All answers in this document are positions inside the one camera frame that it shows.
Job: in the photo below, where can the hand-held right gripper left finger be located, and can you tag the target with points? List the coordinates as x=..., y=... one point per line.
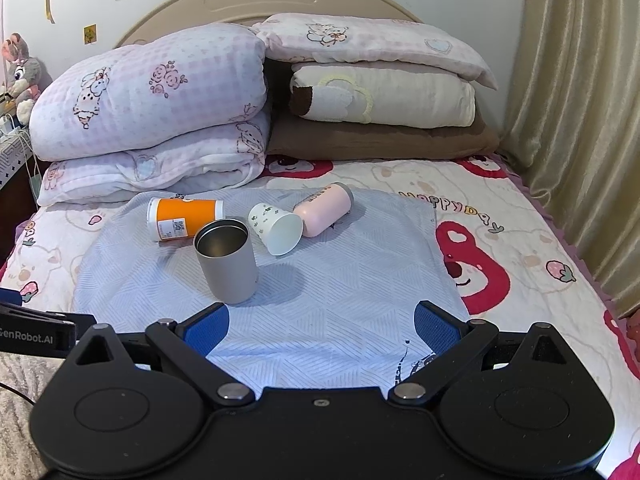
x=209, y=327

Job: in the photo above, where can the beige curtain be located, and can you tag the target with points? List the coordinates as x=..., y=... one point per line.
x=575, y=110

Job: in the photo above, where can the grey metal cup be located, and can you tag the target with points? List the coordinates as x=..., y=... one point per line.
x=226, y=275

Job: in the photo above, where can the grey plush bunny toy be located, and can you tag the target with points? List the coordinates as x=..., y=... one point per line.
x=22, y=72

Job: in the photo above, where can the folded pink plaid quilt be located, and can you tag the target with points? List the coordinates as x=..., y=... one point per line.
x=150, y=120

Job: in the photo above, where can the orange cup with white rim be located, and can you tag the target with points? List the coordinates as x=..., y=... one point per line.
x=187, y=214

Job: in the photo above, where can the cream brown pillow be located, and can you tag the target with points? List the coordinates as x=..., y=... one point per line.
x=415, y=95

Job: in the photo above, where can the grey fuzzy blanket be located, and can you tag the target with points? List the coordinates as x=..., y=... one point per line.
x=20, y=425

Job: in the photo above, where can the white paper cup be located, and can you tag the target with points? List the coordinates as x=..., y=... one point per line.
x=265, y=221

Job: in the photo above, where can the yellow wall sticker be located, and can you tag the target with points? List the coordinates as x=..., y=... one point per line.
x=90, y=33

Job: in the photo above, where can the pink cloth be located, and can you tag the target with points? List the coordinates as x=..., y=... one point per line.
x=627, y=467

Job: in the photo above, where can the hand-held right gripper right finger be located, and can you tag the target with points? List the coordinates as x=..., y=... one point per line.
x=434, y=327

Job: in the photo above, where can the beige headboard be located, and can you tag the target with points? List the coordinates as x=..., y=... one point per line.
x=280, y=0

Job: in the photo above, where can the white patterned box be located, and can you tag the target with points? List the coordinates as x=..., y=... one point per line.
x=12, y=160

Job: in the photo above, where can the pink plaid pillow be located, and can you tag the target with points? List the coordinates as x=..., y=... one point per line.
x=380, y=45

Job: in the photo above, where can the pink bottle cup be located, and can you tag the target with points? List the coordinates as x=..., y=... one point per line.
x=320, y=210

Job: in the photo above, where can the bear printed bed sheet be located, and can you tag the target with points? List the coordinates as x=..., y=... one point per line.
x=525, y=240

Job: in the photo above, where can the light blue patterned cloth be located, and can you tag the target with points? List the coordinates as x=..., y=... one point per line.
x=330, y=300

